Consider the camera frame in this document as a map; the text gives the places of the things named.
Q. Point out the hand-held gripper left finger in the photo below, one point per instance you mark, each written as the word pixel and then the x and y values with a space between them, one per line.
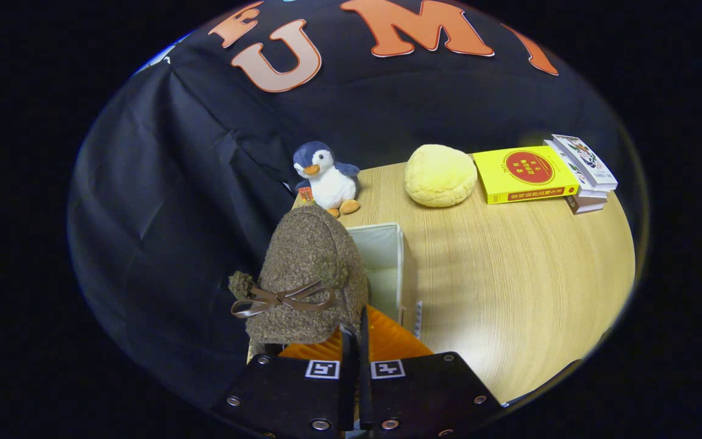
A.
pixel 347 390

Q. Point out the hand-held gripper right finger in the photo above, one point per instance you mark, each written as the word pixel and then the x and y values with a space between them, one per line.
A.
pixel 365 390

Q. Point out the brown fuzzy shoe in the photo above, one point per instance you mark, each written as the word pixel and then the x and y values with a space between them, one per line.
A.
pixel 308 268

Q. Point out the beige fabric storage box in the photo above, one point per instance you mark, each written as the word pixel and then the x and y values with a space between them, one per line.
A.
pixel 381 256

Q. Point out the penguin plush toy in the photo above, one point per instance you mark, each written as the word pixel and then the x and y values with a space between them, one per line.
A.
pixel 329 183

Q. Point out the yellow round plush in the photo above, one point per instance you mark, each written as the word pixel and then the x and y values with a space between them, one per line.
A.
pixel 439 175

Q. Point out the yellow book with red circle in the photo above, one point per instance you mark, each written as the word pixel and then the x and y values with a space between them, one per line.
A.
pixel 528 172

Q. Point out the brown book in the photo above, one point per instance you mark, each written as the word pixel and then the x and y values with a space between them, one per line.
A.
pixel 585 204

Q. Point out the white illustrated book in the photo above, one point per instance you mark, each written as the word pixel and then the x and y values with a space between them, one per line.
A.
pixel 588 161

